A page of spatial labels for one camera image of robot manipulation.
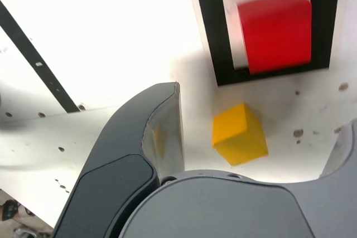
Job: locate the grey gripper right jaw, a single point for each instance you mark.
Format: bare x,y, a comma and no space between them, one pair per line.
223,210

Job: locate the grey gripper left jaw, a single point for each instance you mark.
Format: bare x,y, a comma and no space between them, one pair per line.
117,171

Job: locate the yellow cube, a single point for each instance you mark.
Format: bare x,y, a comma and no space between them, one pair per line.
240,137

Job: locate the red cube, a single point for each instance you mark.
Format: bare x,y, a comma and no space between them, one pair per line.
276,34

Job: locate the black tape square outline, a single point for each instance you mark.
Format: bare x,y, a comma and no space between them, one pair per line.
209,26

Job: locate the black tape strip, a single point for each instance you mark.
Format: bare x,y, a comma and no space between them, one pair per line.
28,45

